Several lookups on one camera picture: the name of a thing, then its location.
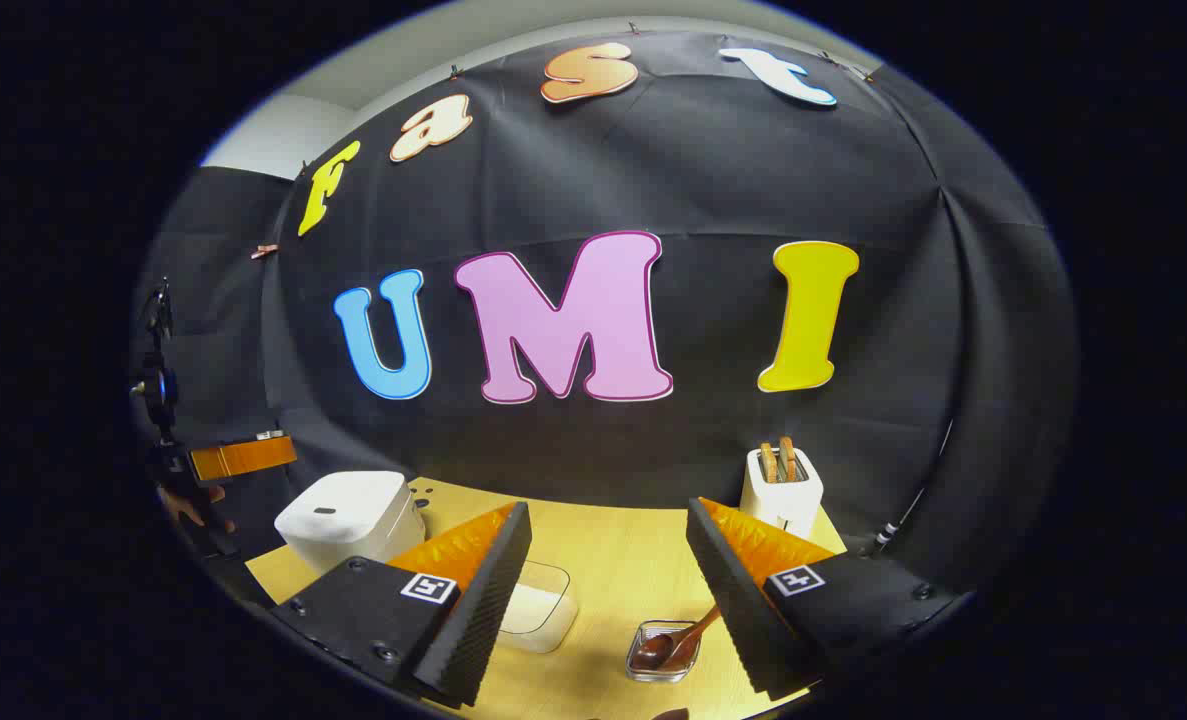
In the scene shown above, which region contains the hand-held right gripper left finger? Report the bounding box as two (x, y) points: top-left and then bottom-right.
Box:
(271, 502), (534, 708)

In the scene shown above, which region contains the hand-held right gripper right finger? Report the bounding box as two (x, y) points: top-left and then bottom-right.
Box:
(686, 497), (976, 702)

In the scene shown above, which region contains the brown wooden spoon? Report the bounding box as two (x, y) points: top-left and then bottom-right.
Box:
(633, 605), (724, 673)

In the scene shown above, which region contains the metal wire chopstick holder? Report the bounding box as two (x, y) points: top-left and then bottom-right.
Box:
(625, 620), (702, 684)

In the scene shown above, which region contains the white rice cooker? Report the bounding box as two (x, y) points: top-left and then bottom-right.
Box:
(274, 470), (426, 576)

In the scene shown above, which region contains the clear plastic rice container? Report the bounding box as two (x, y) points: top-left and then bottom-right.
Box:
(498, 560), (579, 656)

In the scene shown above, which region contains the white toaster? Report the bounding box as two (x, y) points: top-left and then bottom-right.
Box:
(740, 447), (824, 541)

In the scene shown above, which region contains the black backdrop cloth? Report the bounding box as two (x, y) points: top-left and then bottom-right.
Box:
(131, 28), (1082, 601)

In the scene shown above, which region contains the black cable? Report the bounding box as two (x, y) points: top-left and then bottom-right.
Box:
(871, 418), (956, 556)

